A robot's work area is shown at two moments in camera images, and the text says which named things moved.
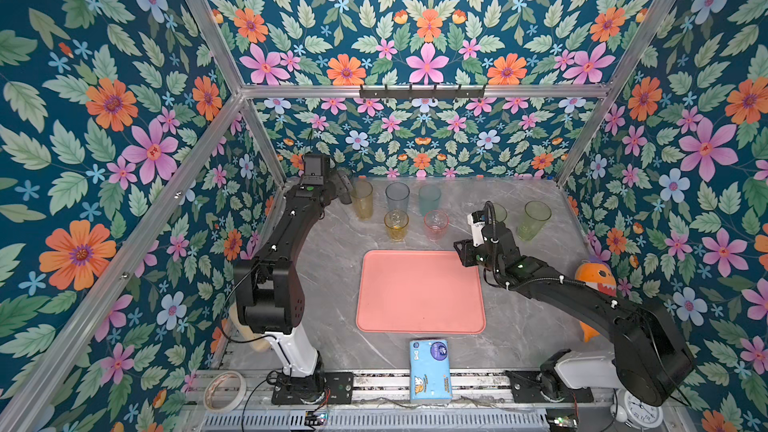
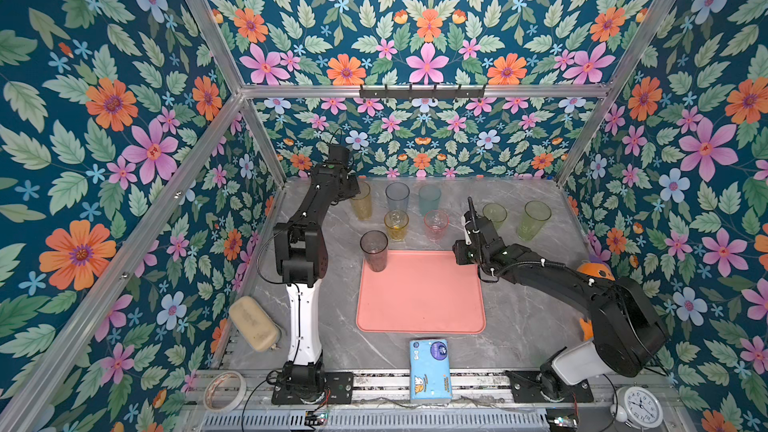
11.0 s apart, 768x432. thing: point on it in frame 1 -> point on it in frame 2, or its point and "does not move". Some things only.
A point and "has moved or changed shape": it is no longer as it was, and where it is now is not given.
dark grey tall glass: x=344 y=187 has moved or changed shape
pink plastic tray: x=418 y=292 does not move
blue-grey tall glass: x=397 y=195 does not move
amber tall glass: x=362 y=196 does not move
